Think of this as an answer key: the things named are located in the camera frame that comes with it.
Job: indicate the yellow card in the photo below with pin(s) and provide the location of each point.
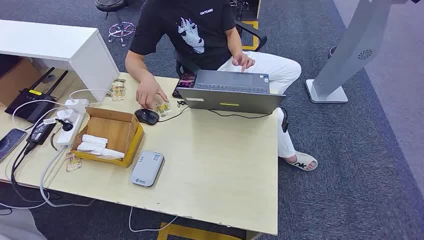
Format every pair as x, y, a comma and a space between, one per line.
163, 108

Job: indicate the person's left forearm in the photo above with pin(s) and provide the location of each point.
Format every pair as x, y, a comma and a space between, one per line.
235, 41

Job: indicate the person's right forearm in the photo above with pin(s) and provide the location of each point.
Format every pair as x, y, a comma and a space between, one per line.
136, 64

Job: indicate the person's left hand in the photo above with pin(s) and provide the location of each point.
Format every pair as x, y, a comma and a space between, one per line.
243, 61

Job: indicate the person's hand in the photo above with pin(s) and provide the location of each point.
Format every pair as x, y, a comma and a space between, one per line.
243, 61
147, 91

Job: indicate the person's right hand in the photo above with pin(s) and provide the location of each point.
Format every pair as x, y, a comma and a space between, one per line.
147, 91

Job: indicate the person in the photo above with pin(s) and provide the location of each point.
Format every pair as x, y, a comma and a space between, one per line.
185, 20

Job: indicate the grey laptop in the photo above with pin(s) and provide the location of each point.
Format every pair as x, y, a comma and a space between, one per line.
232, 102

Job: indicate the phone with colourful case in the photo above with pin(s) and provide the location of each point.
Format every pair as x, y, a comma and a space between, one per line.
185, 81

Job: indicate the black computer mouse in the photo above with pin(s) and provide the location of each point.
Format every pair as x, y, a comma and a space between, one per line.
146, 116

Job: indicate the black laptop power adapter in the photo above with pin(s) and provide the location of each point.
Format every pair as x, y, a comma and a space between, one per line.
284, 124

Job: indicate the open cardboard box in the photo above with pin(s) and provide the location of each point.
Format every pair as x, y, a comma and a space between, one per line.
112, 127

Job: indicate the white sandal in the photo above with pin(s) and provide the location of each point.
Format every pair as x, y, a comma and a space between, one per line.
303, 161

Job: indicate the white rolled cloth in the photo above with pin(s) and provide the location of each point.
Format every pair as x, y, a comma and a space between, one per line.
89, 147
94, 139
112, 153

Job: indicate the large white charger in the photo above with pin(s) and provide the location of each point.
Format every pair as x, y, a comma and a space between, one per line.
76, 106

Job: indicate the dark round floor object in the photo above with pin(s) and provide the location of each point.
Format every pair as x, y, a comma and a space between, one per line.
332, 52

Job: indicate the black plug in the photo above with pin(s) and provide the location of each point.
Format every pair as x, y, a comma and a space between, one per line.
67, 126

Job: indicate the white power strip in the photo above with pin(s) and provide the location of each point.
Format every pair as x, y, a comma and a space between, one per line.
68, 137

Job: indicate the small white charger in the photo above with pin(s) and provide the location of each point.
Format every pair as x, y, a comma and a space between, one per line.
65, 115

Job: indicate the black round stool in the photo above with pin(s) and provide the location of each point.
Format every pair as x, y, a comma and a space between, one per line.
109, 4

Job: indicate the grey kiosk stand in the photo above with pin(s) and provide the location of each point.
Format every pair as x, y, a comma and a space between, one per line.
351, 49

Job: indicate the small grey disc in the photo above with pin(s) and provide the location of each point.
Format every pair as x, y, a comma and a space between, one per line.
49, 78

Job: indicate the black power brick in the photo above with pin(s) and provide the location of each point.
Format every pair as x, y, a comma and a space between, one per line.
41, 133

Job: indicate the white cabinet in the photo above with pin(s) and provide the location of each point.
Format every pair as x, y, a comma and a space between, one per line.
49, 43

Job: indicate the black router with antennas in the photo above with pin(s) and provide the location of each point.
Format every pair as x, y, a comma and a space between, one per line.
28, 106

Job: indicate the brown cardboard panel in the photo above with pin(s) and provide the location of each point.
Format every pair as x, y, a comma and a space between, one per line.
16, 82

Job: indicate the dark smartphone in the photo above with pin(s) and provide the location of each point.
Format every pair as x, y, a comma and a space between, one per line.
10, 143

